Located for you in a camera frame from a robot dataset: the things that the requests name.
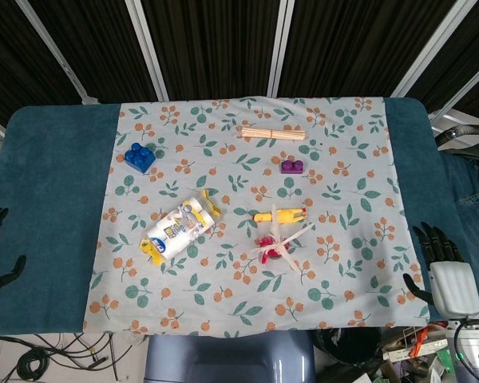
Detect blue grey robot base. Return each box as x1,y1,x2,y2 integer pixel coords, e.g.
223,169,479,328
144,330,317,383

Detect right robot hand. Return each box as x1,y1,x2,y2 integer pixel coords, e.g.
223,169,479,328
402,222,479,319

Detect blue jeans fabric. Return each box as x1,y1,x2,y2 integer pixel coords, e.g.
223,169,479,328
438,149,479,284

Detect black cables on floor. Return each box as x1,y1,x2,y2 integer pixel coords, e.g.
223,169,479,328
0,333,133,380

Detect white and yellow tissue pack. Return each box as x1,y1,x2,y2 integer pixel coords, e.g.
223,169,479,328
139,189,224,266

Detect floral patterned cloth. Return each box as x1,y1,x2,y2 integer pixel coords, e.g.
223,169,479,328
81,96,431,338

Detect teal table cover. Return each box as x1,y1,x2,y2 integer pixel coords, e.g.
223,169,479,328
0,97,479,335

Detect yellow rubber chicken toy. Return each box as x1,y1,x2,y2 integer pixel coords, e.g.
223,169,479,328
252,207,307,227

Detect red and white feather shuttlecock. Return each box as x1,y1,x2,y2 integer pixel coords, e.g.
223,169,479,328
250,204,316,274

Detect bundle of wooden sticks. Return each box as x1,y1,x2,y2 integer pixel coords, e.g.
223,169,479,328
235,126,307,141

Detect blue toy building block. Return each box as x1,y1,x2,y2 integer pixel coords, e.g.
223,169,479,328
125,142,157,175

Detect black waste bin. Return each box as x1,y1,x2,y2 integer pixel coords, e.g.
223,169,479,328
313,326,384,383

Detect cardboard box with clutter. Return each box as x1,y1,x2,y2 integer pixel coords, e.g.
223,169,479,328
381,318,479,383

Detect purple toy building block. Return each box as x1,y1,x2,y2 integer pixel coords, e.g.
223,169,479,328
280,160,306,176

